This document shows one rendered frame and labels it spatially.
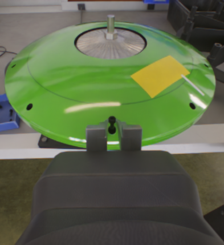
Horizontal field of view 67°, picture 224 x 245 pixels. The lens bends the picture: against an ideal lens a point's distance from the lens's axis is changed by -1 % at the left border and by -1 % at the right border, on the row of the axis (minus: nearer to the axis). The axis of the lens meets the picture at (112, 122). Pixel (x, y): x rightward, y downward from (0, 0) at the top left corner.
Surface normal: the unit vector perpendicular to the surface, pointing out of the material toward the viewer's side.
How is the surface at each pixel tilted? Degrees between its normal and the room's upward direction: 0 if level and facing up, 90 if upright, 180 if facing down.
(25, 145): 0
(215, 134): 0
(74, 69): 11
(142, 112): 24
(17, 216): 0
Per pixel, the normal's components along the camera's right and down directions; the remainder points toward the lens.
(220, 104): 0.00, -0.65
